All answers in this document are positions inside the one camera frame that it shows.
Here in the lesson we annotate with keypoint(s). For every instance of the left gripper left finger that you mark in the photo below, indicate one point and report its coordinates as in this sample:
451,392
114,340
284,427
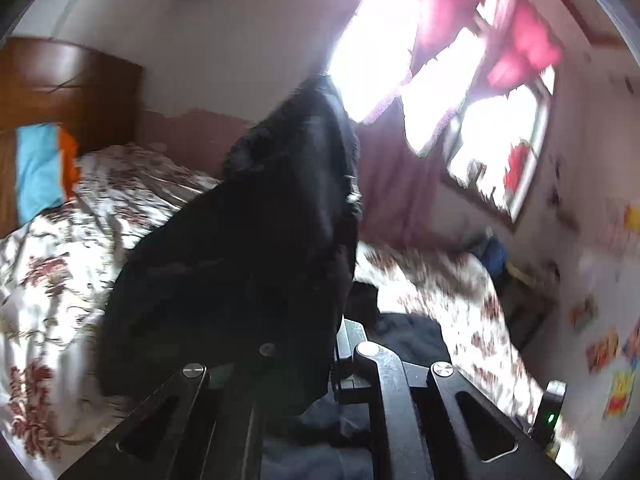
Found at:
199,424

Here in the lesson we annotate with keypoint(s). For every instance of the pink window curtain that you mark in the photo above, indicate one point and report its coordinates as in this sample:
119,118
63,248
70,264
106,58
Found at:
450,85

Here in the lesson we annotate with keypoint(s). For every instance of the wooden framed window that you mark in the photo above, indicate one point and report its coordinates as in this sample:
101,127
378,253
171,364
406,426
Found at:
450,85

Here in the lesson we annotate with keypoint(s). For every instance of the floral bed quilt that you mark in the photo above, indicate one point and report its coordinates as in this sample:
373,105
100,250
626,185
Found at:
57,271

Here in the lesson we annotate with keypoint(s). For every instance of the black padded jacket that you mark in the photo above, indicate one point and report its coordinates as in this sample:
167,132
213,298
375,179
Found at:
257,273

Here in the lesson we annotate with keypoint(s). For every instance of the small side table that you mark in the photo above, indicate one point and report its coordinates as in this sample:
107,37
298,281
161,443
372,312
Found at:
527,298

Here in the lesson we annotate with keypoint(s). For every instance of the orange blue brown pillow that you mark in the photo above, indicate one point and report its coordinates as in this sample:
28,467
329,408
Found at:
46,170

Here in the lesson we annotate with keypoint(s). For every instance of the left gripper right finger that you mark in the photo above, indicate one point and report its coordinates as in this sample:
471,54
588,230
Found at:
432,423

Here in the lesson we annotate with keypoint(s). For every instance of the blue bag by bed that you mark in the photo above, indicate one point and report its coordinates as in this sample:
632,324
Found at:
491,253

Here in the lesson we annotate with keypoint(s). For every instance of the wall posters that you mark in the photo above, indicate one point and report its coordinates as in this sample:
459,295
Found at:
608,310

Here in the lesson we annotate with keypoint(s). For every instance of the wooden headboard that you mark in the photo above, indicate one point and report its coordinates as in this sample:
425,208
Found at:
93,96

